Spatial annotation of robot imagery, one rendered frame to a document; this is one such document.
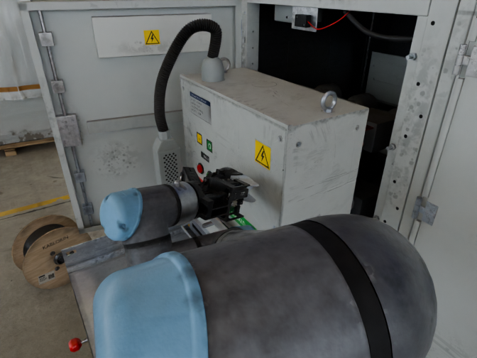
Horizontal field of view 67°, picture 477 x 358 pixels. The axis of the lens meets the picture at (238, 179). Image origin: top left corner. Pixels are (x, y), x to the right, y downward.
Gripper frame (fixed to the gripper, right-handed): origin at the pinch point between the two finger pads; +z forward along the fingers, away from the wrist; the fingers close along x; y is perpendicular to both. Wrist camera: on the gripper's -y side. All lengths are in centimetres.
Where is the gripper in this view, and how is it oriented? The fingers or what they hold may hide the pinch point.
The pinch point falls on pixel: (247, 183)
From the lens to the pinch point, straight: 81.5
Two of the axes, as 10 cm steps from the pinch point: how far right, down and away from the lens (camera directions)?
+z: 6.5, -1.2, 7.5
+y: 7.3, 3.3, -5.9
